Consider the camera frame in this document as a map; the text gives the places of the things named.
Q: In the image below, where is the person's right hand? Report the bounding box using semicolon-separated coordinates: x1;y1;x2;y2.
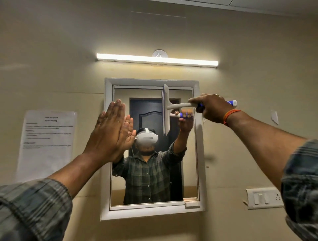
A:
188;93;235;124

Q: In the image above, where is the person's left hand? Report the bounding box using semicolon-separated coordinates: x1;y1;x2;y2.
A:
83;99;127;164

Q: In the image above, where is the white squeegee with blue handle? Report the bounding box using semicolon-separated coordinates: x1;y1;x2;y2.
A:
161;84;238;136

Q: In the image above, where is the person's right forearm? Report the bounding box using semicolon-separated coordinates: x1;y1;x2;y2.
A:
227;111;308;192

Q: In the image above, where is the person's left forearm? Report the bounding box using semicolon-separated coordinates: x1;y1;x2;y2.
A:
47;151;113;199

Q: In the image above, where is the orange wristband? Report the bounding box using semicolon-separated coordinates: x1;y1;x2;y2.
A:
223;109;242;127

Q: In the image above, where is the white tube light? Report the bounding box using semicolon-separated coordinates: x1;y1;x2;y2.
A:
96;53;219;68

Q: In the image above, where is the white printed paper notice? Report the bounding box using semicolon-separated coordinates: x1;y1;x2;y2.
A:
16;110;78;183

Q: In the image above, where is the grey plaid shirt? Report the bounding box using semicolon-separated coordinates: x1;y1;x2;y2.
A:
0;139;318;241

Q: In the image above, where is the white framed wall mirror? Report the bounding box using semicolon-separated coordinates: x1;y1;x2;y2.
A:
100;78;206;221

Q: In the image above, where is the white wall switchboard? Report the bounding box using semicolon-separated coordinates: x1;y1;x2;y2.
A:
243;187;285;210

